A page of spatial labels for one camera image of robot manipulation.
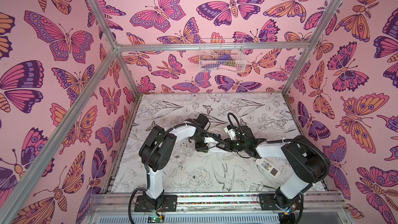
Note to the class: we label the aluminium front rail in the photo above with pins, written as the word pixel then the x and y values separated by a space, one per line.
pixel 236 202

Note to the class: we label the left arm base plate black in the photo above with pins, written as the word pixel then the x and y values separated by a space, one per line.
pixel 155 203

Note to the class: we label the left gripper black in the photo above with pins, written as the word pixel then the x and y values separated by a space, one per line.
pixel 202 148

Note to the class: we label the white wire basket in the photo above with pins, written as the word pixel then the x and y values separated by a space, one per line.
pixel 210 52

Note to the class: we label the white remote control with display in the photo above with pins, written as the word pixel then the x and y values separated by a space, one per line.
pixel 267 169

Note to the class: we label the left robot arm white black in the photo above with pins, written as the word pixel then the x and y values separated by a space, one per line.
pixel 158 147

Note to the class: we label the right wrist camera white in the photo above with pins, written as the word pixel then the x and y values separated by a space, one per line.
pixel 231 132

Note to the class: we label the purple item in basket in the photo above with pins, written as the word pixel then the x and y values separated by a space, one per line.
pixel 225 58

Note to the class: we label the green circuit board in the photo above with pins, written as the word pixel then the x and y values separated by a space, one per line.
pixel 153 219

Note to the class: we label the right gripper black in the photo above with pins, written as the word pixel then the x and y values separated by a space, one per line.
pixel 231 144

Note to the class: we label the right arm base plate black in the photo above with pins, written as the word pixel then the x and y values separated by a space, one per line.
pixel 278 202

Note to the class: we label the white remote control green buttons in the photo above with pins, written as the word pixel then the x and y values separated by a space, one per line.
pixel 216 149

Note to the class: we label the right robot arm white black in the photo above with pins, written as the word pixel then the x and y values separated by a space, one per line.
pixel 309 164

